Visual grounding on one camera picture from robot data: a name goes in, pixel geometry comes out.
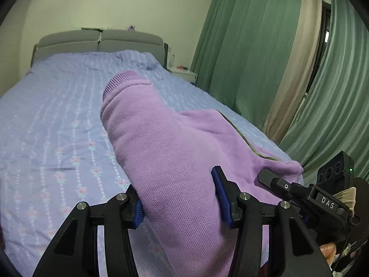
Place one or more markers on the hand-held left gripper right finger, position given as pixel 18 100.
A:
pixel 222 196

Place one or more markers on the blue floral bedspread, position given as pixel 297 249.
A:
pixel 57 106

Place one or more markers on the purple sweater with green stripes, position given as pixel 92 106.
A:
pixel 173 155

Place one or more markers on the grey padded headboard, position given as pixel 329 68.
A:
pixel 72 43

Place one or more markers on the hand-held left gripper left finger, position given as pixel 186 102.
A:
pixel 138 212

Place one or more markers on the white nightstand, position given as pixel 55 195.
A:
pixel 184 74

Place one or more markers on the small purple toy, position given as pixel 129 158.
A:
pixel 131 28

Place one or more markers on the beige curtain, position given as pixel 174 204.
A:
pixel 299 63

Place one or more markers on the person's right hand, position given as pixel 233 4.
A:
pixel 328 251

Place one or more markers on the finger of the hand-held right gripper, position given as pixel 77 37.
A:
pixel 276 183

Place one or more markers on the small clear bottle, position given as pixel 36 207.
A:
pixel 172 60

